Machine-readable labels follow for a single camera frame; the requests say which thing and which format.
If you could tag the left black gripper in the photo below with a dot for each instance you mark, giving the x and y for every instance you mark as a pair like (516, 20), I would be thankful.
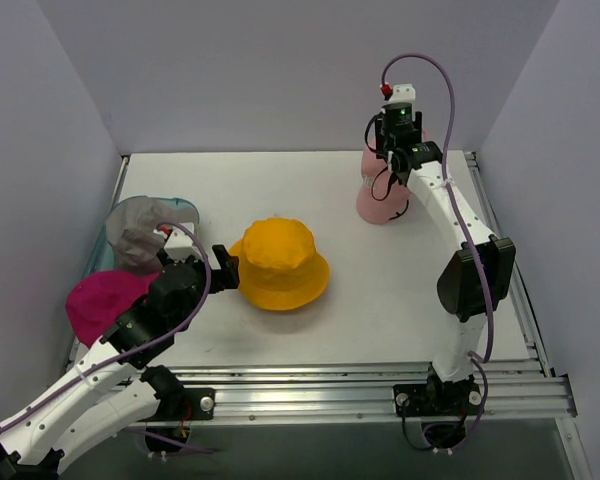
(219, 269)

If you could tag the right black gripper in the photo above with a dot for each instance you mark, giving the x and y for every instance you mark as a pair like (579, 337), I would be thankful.
(380, 138)

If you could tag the yellow bucket hat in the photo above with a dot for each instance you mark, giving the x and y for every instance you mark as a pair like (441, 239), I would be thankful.
(279, 267)

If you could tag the light pink baseball cap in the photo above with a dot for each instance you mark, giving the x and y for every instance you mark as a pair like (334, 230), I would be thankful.
(378, 198)

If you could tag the grey bucket hat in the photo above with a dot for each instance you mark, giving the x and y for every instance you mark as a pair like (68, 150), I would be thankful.
(135, 235)

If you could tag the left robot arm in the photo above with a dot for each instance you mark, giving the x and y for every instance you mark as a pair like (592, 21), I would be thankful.
(115, 383)

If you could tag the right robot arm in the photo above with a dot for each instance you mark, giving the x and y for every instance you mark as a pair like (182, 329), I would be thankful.
(477, 275)

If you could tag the teal plastic tray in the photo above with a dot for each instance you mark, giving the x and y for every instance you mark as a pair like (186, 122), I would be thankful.
(180, 205)

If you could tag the magenta baseball cap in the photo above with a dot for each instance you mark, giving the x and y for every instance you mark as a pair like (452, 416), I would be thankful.
(93, 305)

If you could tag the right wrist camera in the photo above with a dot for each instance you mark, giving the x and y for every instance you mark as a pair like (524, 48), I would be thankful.
(401, 93)

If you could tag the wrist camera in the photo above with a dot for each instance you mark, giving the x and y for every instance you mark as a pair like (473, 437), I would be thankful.
(177, 244)
(401, 93)

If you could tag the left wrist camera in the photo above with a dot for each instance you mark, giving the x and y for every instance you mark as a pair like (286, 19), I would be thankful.
(177, 244)

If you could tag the black wire hat stand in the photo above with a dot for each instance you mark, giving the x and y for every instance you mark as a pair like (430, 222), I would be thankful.
(399, 214)

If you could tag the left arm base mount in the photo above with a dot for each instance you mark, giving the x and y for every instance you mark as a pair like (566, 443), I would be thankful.
(176, 414)

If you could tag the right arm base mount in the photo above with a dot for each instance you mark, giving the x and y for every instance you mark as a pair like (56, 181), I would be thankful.
(434, 414)

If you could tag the aluminium front rail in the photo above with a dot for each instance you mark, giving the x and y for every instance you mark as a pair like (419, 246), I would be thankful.
(364, 393)

